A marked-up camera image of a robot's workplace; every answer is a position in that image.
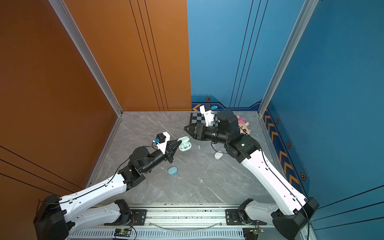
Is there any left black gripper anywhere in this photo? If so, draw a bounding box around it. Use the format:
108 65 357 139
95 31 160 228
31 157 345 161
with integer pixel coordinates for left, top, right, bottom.
142 139 181 176

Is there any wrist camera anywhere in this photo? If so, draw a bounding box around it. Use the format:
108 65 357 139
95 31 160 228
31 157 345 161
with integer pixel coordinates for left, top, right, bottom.
199 104 217 127
153 132 171 154

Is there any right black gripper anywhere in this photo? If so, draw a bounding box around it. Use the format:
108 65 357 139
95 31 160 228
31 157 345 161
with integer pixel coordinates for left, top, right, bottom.
184 122 230 145

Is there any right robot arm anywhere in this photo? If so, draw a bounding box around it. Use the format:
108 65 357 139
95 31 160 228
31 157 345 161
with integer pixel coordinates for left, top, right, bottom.
184 110 319 240

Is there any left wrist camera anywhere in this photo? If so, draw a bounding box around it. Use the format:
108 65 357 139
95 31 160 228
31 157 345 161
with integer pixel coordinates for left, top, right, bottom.
153 132 171 154

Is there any white cable on rail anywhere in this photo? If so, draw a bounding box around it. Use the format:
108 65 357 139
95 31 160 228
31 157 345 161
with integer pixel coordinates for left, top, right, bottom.
148 221 223 231

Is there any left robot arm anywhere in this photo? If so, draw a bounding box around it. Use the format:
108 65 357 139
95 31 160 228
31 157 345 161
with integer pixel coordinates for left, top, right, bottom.
33 140 182 240

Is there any pink plush doll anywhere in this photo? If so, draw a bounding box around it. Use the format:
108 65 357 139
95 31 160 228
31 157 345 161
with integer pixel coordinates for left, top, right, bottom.
237 116 251 135

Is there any white earbud charging case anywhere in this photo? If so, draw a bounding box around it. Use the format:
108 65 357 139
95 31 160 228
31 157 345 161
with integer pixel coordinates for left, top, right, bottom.
214 152 224 160

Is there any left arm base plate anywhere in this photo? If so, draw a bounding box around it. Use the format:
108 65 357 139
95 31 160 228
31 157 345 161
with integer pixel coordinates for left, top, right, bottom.
104 209 147 227

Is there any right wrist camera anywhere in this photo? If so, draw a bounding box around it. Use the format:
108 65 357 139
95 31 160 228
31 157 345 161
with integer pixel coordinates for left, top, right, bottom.
199 104 217 127

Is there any green earbud charging case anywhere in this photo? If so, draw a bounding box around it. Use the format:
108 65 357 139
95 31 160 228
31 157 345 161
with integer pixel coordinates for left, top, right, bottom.
178 136 192 152

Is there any black grey checkerboard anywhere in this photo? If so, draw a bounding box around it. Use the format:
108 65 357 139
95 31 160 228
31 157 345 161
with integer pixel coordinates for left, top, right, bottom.
189 112 219 127

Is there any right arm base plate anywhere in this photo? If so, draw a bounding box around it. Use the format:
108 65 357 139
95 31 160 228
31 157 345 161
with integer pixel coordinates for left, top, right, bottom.
225 209 267 226

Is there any right green circuit board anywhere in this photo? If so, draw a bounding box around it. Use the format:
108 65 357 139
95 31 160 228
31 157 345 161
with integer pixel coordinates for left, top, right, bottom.
250 226 265 235

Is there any green circuit board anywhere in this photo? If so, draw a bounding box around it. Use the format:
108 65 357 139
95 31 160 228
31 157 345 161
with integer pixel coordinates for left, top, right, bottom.
250 226 265 235
114 228 132 238

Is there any left green circuit board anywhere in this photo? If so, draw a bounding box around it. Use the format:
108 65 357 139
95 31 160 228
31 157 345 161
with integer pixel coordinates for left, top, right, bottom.
114 228 132 238

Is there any blue earbud charging case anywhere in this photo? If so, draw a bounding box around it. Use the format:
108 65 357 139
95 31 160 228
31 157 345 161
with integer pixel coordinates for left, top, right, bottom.
168 167 178 176

